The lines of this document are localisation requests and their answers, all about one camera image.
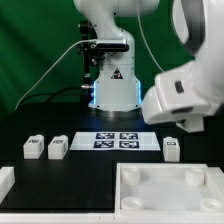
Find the white square tabletop panel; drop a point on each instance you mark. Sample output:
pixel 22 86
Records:
pixel 168 187

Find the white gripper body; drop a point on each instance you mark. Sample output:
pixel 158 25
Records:
pixel 195 124

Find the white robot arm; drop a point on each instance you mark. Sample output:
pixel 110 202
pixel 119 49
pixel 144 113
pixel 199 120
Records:
pixel 184 95

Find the white sheet with tags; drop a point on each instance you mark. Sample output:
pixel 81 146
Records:
pixel 130 141

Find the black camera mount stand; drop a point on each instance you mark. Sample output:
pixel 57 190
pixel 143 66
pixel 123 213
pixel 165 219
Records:
pixel 91 56

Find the white L-shaped obstacle fence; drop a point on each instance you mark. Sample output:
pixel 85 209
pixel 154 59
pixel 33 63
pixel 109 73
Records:
pixel 113 218

